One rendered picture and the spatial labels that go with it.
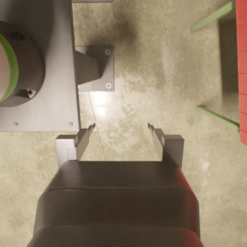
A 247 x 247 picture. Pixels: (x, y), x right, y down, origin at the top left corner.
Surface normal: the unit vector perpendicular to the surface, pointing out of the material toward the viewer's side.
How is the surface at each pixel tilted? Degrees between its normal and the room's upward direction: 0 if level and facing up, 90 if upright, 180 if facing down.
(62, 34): 0
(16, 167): 0
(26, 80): 77
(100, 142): 0
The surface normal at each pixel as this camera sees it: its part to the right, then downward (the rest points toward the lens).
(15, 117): 0.00, 0.29
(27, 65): 0.96, 0.10
